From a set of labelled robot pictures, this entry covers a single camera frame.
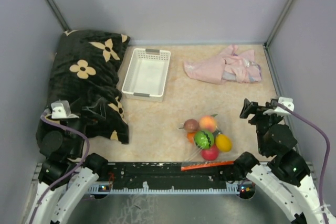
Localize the clear orange zip bag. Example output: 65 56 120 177
179 114 234 172

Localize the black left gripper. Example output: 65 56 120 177
66 97 106 156

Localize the white perforated plastic basket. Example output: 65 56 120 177
121 48 171 102

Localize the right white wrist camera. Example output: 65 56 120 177
263 97 295 116

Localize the yellow lemon toy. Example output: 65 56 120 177
215 134 233 152

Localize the red apple toy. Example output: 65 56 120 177
201 144 219 161

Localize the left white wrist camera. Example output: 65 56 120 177
47 100 79 120

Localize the peach toy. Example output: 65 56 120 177
199 115 217 132

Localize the brown passion fruit toy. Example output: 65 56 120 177
183 119 199 132

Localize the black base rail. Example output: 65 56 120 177
88 162 246 195

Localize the orange fruit toy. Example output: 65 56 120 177
186 132 196 145

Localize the green watermelon ball toy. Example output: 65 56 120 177
194 130 215 150

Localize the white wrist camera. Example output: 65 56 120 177
47 100 79 120
263 97 295 116

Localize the pink crumpled cloth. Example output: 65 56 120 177
183 45 262 84

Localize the black floral plush blanket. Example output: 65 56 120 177
46 30 130 144

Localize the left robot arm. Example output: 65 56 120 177
25 99 109 223

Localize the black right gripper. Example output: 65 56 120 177
239 98 281 154

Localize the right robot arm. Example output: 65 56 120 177
234 97 335 223

